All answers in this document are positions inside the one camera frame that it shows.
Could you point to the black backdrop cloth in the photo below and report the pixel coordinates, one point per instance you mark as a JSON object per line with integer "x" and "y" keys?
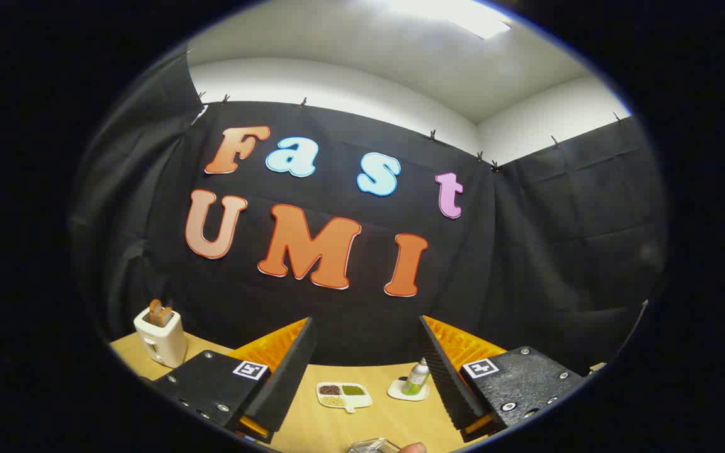
{"x": 526, "y": 251}

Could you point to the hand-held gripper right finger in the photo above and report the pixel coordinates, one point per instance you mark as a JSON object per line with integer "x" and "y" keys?
{"x": 444, "y": 371}

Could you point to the white toaster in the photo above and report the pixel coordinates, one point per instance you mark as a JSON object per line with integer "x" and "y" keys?
{"x": 164, "y": 346}

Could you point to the brown bread slice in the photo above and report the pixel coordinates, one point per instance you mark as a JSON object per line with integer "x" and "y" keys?
{"x": 154, "y": 311}
{"x": 165, "y": 316}

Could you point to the green label metal bottle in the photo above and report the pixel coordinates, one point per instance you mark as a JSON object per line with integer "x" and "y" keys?
{"x": 416, "y": 377}

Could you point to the pile of yellow soybeans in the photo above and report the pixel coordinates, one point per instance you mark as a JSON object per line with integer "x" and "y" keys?
{"x": 333, "y": 401}

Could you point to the perforated metal basket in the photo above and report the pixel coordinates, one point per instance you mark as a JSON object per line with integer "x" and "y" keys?
{"x": 372, "y": 446}

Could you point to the pile of dark red beans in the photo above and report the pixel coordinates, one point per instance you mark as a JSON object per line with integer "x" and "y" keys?
{"x": 329, "y": 390}

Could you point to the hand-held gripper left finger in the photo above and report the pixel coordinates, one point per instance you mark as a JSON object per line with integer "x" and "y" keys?
{"x": 287, "y": 371}

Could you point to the pile of green beans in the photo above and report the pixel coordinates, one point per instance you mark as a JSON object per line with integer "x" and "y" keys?
{"x": 353, "y": 390}

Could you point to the small white dish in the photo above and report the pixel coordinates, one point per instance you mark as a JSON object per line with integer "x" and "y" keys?
{"x": 397, "y": 391}

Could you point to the white divided tray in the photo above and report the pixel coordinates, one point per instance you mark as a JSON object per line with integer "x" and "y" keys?
{"x": 362, "y": 401}

